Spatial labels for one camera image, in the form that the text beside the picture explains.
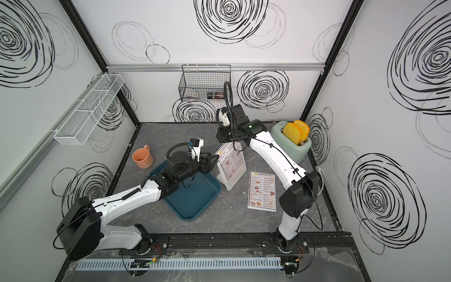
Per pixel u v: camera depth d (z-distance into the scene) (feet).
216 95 2.89
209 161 2.28
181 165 1.93
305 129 2.88
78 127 2.37
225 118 2.32
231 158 2.72
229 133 2.15
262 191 2.92
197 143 2.23
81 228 1.33
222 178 2.76
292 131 2.94
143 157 3.22
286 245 2.10
